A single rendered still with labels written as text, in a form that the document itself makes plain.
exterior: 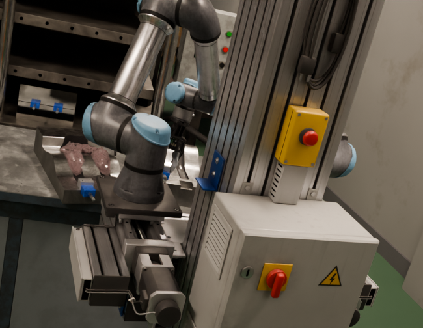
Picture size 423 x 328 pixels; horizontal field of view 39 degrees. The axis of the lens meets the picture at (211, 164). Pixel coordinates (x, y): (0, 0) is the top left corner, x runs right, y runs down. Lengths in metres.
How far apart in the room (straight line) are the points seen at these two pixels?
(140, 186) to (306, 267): 0.59
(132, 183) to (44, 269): 0.83
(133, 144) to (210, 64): 0.41
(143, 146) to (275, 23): 0.56
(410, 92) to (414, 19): 0.52
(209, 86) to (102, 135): 0.44
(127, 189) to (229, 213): 0.49
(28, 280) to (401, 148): 2.85
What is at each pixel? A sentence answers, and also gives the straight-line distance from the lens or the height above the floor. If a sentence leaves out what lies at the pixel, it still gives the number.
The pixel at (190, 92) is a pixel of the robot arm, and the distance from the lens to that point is 2.10.
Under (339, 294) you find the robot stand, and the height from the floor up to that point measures 1.09.
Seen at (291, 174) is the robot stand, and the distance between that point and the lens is 1.42.
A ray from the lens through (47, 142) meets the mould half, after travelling 2.51.
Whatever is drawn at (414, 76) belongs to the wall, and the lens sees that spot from 4.45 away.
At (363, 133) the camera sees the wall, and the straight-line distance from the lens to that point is 4.83.
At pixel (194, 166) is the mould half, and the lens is 2.53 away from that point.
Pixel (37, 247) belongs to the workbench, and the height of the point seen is 0.56.
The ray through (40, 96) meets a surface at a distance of 3.02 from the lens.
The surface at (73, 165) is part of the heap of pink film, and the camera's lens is 2.32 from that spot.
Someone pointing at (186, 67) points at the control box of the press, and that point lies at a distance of 3.07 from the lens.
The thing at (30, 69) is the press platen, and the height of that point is 1.04.
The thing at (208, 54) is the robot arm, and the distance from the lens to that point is 1.90.
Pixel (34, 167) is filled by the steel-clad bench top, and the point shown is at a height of 0.80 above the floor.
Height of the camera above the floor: 1.75
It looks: 19 degrees down
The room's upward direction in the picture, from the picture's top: 14 degrees clockwise
